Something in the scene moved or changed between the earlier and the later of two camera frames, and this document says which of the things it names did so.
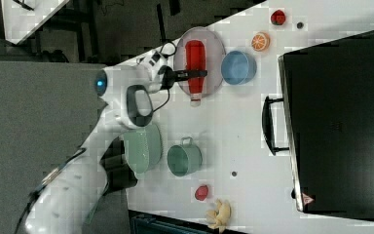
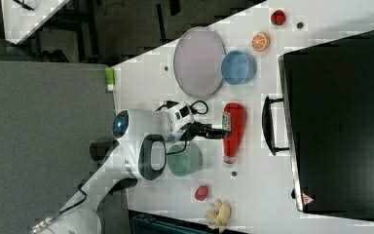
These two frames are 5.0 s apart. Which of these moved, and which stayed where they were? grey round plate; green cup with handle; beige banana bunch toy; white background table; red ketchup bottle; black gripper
Moved: black gripper; red ketchup bottle
Stayed: green cup with handle; grey round plate; beige banana bunch toy; white background table
